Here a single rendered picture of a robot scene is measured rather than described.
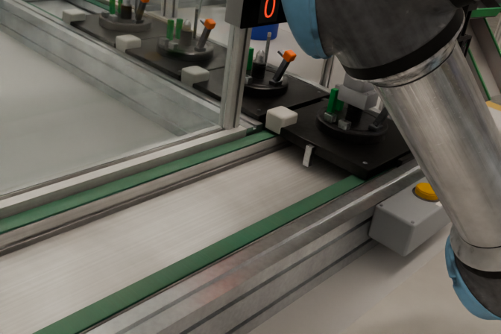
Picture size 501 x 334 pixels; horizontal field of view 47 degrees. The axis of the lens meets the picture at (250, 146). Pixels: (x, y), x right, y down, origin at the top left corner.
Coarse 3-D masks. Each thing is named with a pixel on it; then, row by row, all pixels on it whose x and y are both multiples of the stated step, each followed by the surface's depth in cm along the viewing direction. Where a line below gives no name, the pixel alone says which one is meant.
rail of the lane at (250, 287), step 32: (352, 192) 92; (384, 192) 93; (320, 224) 84; (352, 224) 86; (256, 256) 74; (288, 256) 75; (320, 256) 82; (352, 256) 91; (192, 288) 67; (224, 288) 68; (256, 288) 73; (288, 288) 79; (128, 320) 61; (160, 320) 62; (192, 320) 64; (224, 320) 69; (256, 320) 76
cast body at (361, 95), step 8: (344, 80) 108; (352, 80) 107; (336, 88) 112; (344, 88) 108; (352, 88) 107; (360, 88) 106; (368, 88) 107; (344, 96) 109; (352, 96) 108; (360, 96) 106; (368, 96) 106; (376, 96) 108; (352, 104) 108; (360, 104) 107; (368, 104) 107
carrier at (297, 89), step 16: (256, 64) 124; (256, 80) 124; (272, 80) 123; (288, 80) 127; (256, 96) 121; (272, 96) 122; (288, 96) 123; (304, 96) 125; (320, 96) 126; (256, 112) 113
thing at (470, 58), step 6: (468, 48) 126; (468, 54) 127; (468, 60) 127; (474, 60) 126; (474, 66) 126; (474, 72) 126; (480, 78) 125; (480, 84) 126; (480, 90) 126; (486, 90) 125; (486, 96) 125
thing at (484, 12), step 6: (480, 0) 122; (486, 0) 121; (492, 0) 120; (480, 6) 120; (486, 6) 121; (492, 6) 120; (498, 6) 119; (474, 12) 114; (480, 12) 115; (486, 12) 116; (492, 12) 118; (498, 12) 119; (474, 18) 116
